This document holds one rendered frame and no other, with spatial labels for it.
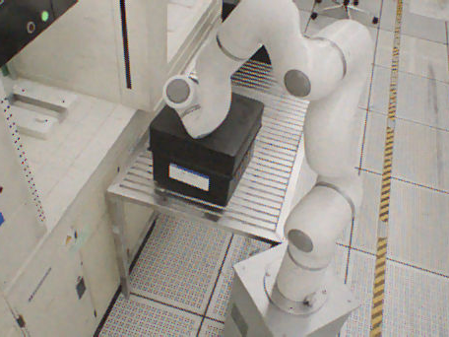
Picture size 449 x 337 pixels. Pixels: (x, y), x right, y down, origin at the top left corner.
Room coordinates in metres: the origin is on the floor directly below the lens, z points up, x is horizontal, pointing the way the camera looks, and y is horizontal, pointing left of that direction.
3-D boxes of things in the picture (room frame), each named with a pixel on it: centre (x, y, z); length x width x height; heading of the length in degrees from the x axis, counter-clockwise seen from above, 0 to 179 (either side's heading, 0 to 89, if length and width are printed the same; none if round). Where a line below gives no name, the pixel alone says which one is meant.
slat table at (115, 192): (1.53, 0.03, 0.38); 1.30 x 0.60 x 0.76; 171
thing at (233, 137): (1.10, 0.13, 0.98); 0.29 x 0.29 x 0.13; 76
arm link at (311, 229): (0.67, -0.20, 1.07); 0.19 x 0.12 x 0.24; 150
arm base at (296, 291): (0.70, -0.22, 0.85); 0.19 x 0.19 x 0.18
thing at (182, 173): (1.10, 0.13, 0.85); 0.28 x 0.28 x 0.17; 76
